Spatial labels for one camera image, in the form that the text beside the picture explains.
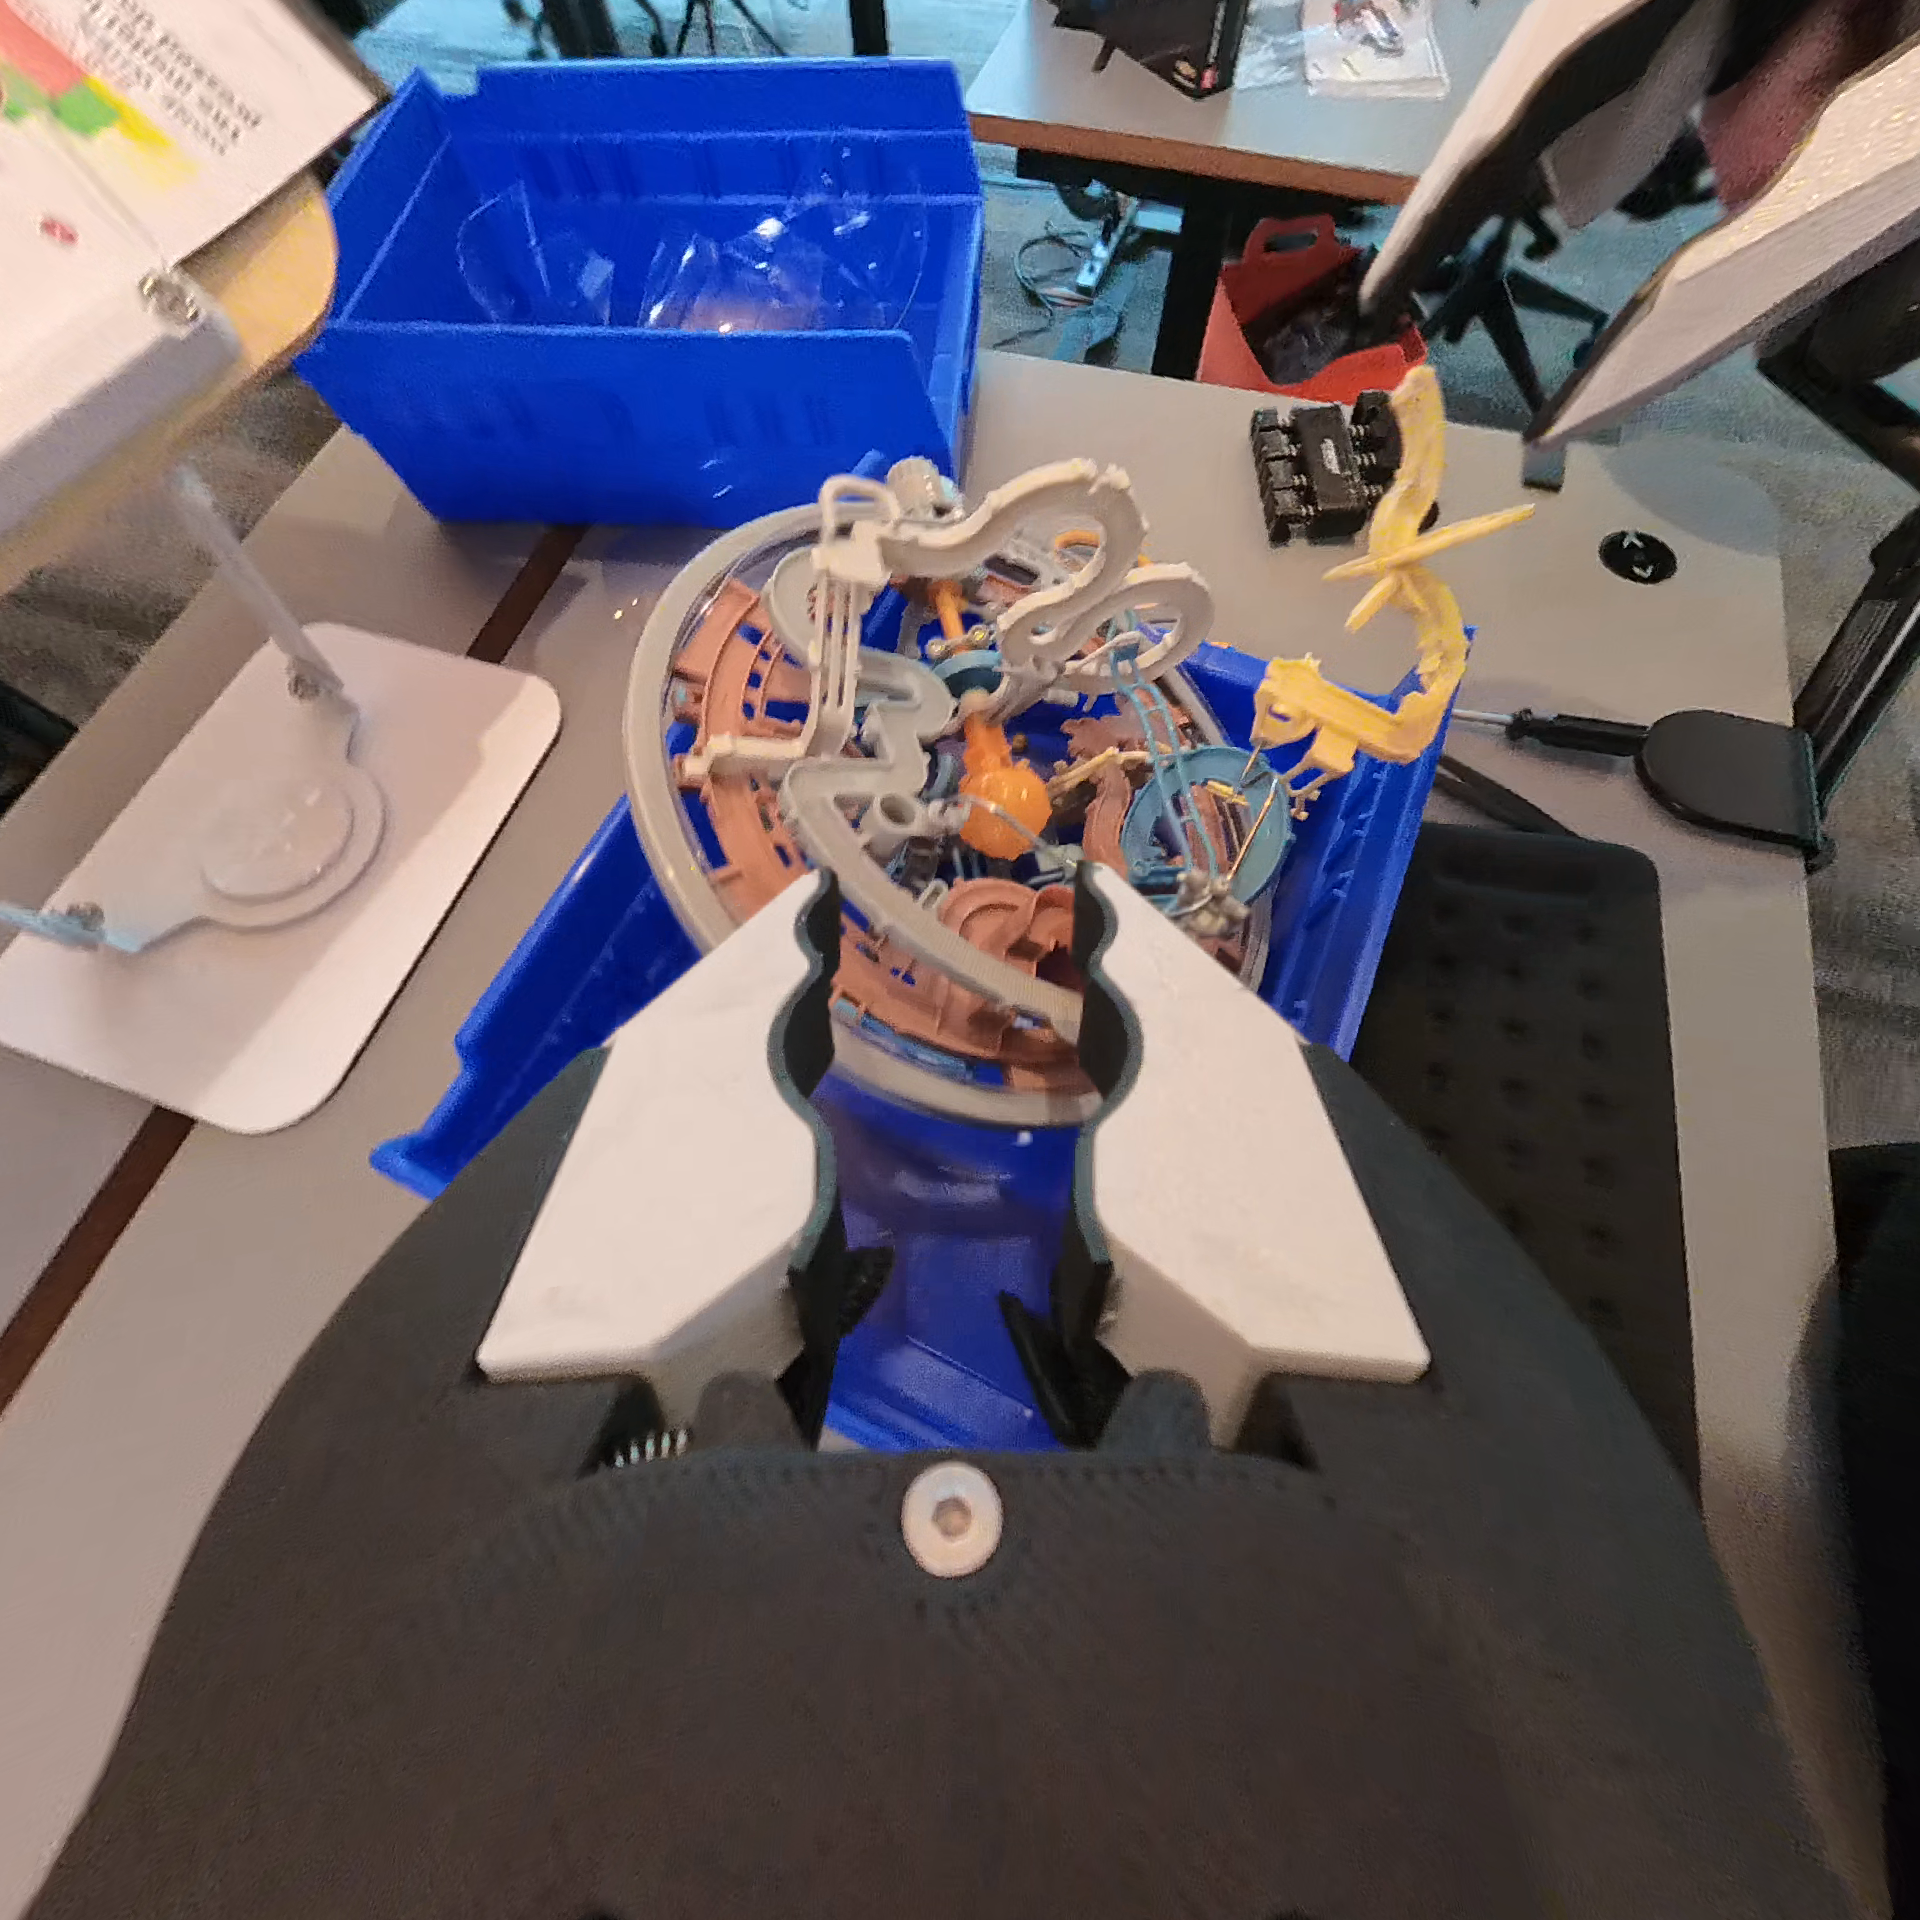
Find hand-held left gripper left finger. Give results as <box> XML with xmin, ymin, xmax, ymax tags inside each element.
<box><xmin>478</xmin><ymin>871</ymin><xmax>890</xmax><ymax>1390</ymax></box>

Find black perforated pad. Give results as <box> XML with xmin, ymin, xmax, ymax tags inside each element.
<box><xmin>1351</xmin><ymin>823</ymin><xmax>1706</xmax><ymax>1501</ymax></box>

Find person's black sweater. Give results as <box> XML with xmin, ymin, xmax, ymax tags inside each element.
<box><xmin>1827</xmin><ymin>1140</ymin><xmax>1920</xmax><ymax>1920</ymax></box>

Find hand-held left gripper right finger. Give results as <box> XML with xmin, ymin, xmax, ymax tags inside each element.
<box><xmin>997</xmin><ymin>862</ymin><xmax>1430</xmax><ymax>1449</ymax></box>

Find floor cables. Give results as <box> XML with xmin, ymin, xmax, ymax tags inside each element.
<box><xmin>1012</xmin><ymin>188</ymin><xmax>1150</xmax><ymax>360</ymax></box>

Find white book stand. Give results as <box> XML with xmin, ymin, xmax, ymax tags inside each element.
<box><xmin>0</xmin><ymin>188</ymin><xmax>565</xmax><ymax>1133</ymax></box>

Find black connector block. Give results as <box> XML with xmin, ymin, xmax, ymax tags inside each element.
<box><xmin>1249</xmin><ymin>392</ymin><xmax>1404</xmax><ymax>544</ymax></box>

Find orange storage bin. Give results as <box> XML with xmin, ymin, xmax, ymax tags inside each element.
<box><xmin>1196</xmin><ymin>216</ymin><xmax>1427</xmax><ymax>405</ymax></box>

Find large blue plastic bin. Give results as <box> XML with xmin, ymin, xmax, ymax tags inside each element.
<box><xmin>292</xmin><ymin>60</ymin><xmax>986</xmax><ymax>528</ymax></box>

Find black toy box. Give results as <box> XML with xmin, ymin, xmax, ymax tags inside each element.
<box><xmin>1050</xmin><ymin>0</ymin><xmax>1251</xmax><ymax>99</ymax></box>

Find small blue plastic bin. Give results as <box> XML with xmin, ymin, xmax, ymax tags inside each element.
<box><xmin>372</xmin><ymin>599</ymin><xmax>1478</xmax><ymax>1455</ymax></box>

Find pale yellow plastic track piece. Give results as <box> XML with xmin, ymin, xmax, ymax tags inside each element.
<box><xmin>1253</xmin><ymin>367</ymin><xmax>1538</xmax><ymax>789</ymax></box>

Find background table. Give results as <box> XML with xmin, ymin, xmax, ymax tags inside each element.
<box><xmin>966</xmin><ymin>0</ymin><xmax>1501</xmax><ymax>376</ymax></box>

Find black stand base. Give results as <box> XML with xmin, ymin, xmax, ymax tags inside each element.
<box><xmin>1633</xmin><ymin>502</ymin><xmax>1920</xmax><ymax>873</ymax></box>

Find clear plastic bag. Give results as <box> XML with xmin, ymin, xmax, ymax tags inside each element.
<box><xmin>1303</xmin><ymin>0</ymin><xmax>1451</xmax><ymax>100</ymax></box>

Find marble maze ball toy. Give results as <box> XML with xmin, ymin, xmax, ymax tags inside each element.
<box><xmin>622</xmin><ymin>456</ymin><xmax>1308</xmax><ymax>1126</ymax></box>

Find black handled screwdriver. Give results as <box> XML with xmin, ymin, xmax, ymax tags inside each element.
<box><xmin>1447</xmin><ymin>708</ymin><xmax>1652</xmax><ymax>755</ymax></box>

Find printed instruction sheet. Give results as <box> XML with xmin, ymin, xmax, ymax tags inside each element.
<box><xmin>0</xmin><ymin>0</ymin><xmax>383</xmax><ymax>309</ymax></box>

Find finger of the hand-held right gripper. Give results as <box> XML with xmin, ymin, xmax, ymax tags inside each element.
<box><xmin>1518</xmin><ymin>83</ymin><xmax>1920</xmax><ymax>488</ymax></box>
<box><xmin>1357</xmin><ymin>0</ymin><xmax>1729</xmax><ymax>320</ymax></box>

